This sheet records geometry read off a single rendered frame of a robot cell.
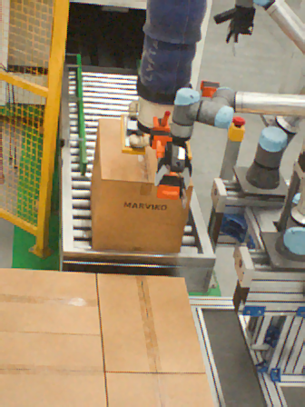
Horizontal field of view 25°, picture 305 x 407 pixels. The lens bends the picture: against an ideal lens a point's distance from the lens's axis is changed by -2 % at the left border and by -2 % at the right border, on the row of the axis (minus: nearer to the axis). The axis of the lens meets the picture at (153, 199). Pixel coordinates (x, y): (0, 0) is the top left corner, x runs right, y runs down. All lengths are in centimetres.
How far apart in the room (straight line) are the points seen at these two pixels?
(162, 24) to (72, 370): 135
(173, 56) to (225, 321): 141
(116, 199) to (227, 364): 93
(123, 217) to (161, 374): 78
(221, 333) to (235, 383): 33
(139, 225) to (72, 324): 59
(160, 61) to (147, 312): 103
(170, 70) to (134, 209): 67
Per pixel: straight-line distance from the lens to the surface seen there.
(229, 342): 338
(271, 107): 233
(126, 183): 299
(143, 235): 315
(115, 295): 299
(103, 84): 491
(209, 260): 321
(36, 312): 287
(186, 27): 269
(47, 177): 377
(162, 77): 276
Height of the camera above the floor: 247
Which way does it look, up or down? 32 degrees down
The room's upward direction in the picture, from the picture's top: 10 degrees clockwise
